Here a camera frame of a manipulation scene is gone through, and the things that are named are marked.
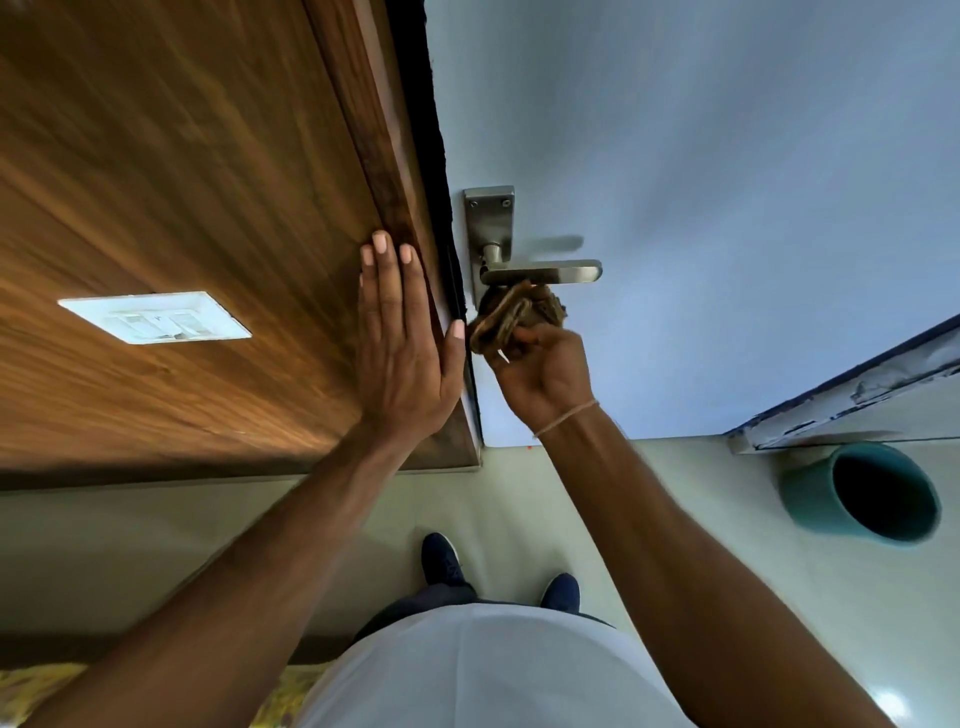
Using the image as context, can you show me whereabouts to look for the person's right hand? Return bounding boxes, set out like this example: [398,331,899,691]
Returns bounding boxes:
[479,322,601,438]

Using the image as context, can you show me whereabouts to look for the person's left hand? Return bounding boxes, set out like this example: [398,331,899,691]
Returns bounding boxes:
[356,230,468,451]

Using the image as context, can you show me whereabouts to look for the brown cleaning cloth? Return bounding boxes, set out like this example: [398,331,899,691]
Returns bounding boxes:
[466,279,569,358]

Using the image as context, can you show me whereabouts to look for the silver metal door handle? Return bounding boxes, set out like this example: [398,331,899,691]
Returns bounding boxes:
[462,185,604,310]

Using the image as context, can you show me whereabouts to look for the teal plastic bucket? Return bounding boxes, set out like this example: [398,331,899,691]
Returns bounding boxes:
[778,440,943,547]

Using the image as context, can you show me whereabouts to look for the person's right forearm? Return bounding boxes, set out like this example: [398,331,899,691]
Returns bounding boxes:
[533,404,894,728]

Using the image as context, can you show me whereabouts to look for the person's left forearm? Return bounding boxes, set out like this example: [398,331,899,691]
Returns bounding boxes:
[22,423,421,728]

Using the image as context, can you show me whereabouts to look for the person's left blue shoe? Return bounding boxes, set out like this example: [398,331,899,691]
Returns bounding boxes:
[419,532,468,588]

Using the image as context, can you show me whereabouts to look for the person's blue shoe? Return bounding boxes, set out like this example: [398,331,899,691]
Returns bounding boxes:
[419,532,468,588]
[539,572,583,616]

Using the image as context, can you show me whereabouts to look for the person's right blue shoe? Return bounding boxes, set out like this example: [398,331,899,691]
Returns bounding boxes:
[539,572,583,616]

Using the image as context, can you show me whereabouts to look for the person's dark trousers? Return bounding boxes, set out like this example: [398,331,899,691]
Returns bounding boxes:
[352,583,616,643]

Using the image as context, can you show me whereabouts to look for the pale blue door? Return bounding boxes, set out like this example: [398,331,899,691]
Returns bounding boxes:
[423,0,960,450]

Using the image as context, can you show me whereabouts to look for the person's white shirt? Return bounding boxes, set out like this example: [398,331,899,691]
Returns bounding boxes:
[292,603,699,728]

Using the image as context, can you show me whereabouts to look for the thin pink wristband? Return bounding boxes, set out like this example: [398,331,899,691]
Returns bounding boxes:
[532,398,601,441]

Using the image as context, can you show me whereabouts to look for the yellow patterned cloth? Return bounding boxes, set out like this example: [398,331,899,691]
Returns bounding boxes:
[0,659,331,728]

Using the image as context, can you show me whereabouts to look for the white switch plate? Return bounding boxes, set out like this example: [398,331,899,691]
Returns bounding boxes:
[56,290,253,346]

